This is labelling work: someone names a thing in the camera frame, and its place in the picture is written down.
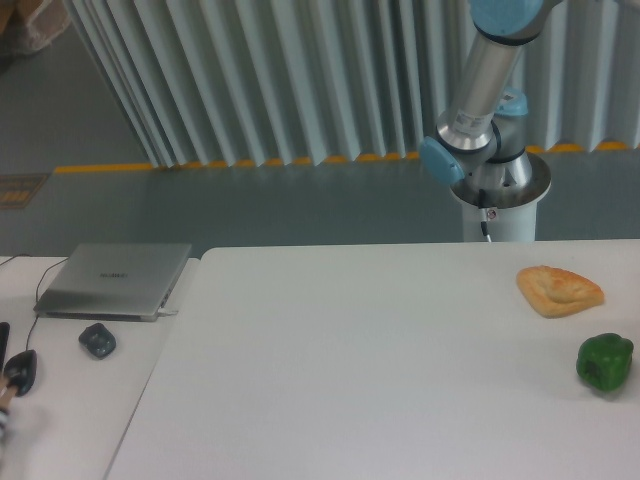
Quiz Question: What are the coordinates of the person's hand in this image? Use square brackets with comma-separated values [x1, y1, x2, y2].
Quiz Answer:
[0, 375, 17, 412]

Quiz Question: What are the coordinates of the black computer mouse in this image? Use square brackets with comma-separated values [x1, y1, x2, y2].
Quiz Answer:
[3, 349, 38, 397]

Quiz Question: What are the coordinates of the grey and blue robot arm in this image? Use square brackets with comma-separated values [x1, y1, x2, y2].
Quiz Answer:
[419, 1, 558, 185]

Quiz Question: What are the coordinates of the green bell pepper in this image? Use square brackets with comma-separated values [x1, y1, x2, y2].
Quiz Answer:
[576, 333, 634, 392]

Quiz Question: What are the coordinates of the black keyboard edge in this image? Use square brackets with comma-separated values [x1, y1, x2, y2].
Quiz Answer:
[0, 322, 11, 371]

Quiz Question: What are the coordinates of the dark grey earbuds case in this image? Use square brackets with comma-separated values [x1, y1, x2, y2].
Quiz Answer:
[78, 323, 117, 360]

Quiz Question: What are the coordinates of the silver closed laptop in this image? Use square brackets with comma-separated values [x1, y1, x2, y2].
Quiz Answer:
[34, 243, 191, 321]

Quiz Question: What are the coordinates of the white usb dongle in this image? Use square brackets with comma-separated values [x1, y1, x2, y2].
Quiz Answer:
[158, 308, 179, 317]

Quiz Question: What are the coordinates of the white folding screen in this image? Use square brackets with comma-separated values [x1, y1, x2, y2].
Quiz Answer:
[66, 1, 639, 168]

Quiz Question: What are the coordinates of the golden pastry bread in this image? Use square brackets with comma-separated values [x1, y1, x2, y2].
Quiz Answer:
[516, 265, 605, 318]

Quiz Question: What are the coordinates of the black mouse cable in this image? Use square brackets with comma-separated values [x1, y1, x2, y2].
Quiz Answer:
[0, 254, 71, 354]

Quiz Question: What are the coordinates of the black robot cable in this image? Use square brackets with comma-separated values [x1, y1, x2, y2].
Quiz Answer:
[478, 188, 494, 243]

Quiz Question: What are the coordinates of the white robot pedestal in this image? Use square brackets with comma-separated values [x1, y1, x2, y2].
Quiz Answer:
[451, 153, 551, 242]

